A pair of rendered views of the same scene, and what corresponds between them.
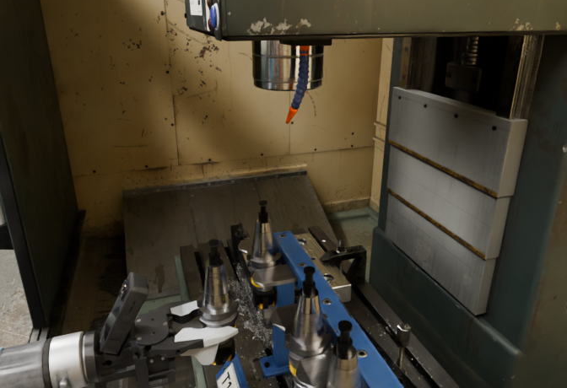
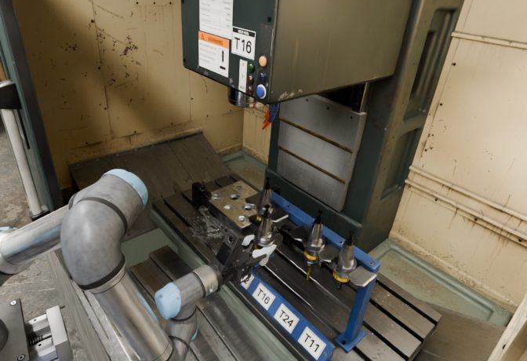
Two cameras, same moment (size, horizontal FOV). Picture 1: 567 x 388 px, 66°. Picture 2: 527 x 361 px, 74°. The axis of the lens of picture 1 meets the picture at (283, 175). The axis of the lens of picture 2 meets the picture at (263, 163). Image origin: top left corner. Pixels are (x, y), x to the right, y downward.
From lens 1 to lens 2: 57 cm
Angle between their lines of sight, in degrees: 25
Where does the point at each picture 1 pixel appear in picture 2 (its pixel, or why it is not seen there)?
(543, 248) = (374, 175)
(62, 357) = (208, 278)
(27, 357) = (191, 282)
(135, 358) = (238, 270)
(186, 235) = not seen: hidden behind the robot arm
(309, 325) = (319, 235)
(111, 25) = (50, 32)
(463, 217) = (332, 162)
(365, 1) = (323, 76)
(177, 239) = not seen: hidden behind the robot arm
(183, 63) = (111, 60)
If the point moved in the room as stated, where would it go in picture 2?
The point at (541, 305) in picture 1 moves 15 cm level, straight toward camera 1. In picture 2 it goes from (371, 202) to (373, 221)
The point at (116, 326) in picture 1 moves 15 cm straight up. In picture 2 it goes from (230, 257) to (232, 213)
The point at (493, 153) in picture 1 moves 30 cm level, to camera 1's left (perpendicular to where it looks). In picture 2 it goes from (350, 129) to (289, 136)
